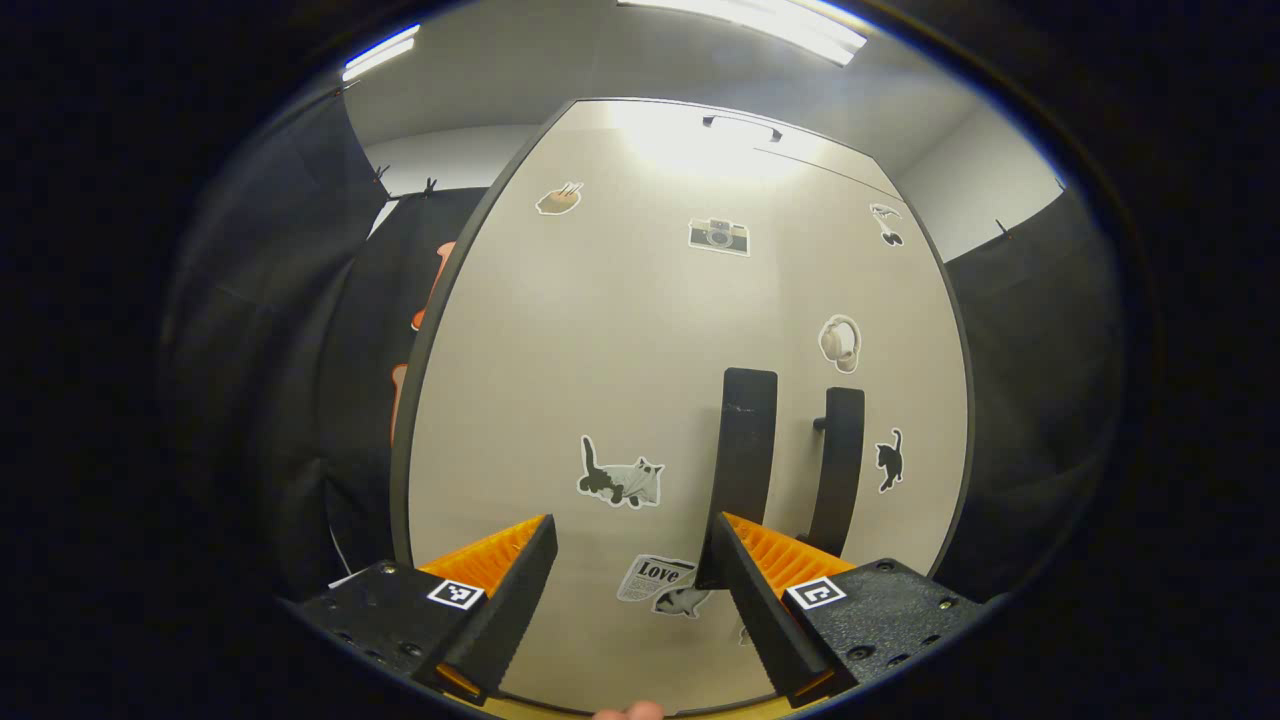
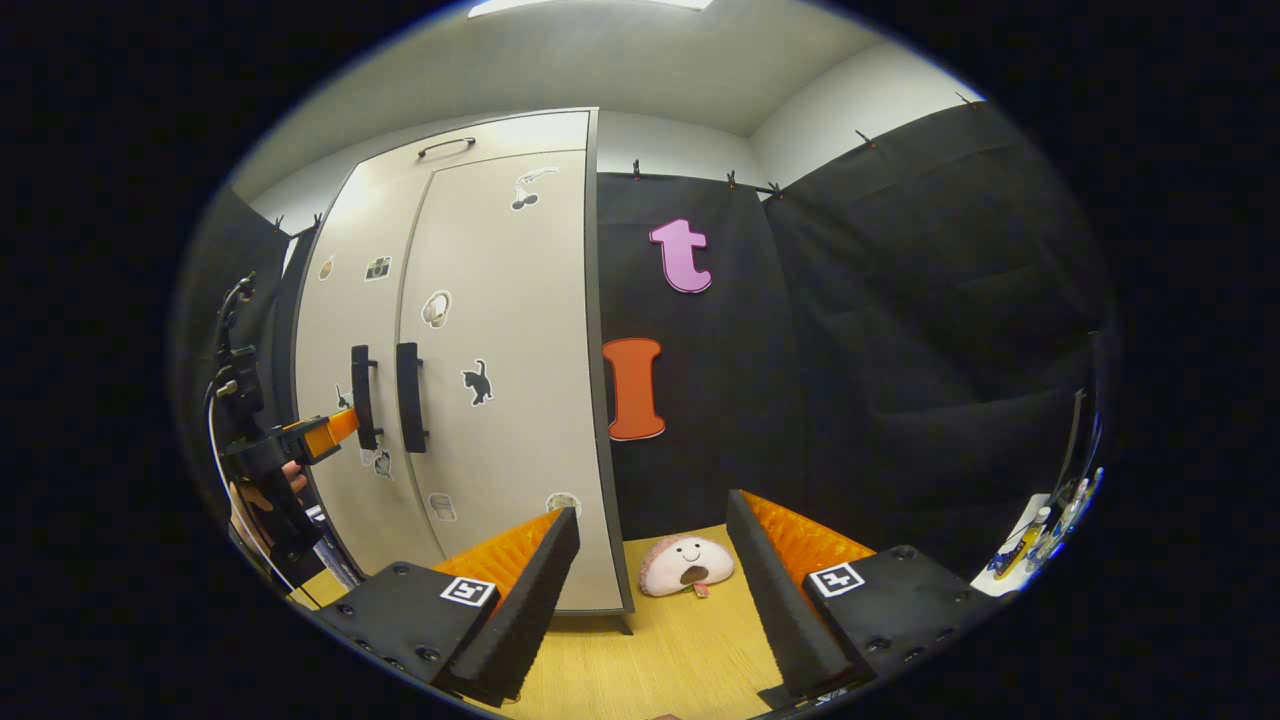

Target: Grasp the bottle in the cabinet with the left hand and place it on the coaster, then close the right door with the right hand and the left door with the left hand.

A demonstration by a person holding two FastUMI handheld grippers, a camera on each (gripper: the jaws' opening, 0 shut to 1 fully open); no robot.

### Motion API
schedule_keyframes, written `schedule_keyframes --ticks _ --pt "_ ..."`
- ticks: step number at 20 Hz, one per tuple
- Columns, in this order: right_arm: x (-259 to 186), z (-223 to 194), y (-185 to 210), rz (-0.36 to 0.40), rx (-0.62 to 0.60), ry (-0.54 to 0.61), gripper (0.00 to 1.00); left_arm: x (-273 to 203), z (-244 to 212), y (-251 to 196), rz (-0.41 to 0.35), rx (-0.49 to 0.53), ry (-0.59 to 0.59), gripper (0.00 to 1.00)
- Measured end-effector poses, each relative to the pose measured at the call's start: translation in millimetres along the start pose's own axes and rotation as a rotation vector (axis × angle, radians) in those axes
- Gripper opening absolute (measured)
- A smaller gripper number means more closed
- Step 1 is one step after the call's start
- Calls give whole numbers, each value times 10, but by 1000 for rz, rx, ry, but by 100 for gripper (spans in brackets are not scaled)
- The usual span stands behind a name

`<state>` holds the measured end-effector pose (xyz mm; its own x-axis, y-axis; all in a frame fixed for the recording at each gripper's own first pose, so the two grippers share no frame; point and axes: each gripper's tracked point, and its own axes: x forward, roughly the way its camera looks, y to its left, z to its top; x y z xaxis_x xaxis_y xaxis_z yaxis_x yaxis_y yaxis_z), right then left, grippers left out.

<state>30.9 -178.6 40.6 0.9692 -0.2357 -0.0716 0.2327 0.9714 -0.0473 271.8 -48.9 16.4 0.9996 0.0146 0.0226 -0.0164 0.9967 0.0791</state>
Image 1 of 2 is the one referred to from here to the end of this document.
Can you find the white cabinet drawer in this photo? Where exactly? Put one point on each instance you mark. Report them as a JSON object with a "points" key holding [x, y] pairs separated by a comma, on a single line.
{"points": [[800, 165]]}

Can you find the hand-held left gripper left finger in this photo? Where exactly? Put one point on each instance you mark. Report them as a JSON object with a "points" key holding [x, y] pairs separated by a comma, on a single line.
{"points": [[515, 610]]}

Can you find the white cabinet door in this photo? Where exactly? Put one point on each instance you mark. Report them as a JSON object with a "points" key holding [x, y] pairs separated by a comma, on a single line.
{"points": [[900, 350], [560, 350]]}

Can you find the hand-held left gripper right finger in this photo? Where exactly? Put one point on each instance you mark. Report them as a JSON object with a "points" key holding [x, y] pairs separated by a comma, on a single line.
{"points": [[755, 610]]}

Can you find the ceiling light panel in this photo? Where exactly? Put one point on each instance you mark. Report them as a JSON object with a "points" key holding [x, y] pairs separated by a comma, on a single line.
{"points": [[380, 55]]}

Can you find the white and grey cabinet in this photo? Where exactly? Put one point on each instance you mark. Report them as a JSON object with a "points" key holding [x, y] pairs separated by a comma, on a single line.
{"points": [[402, 440]]}

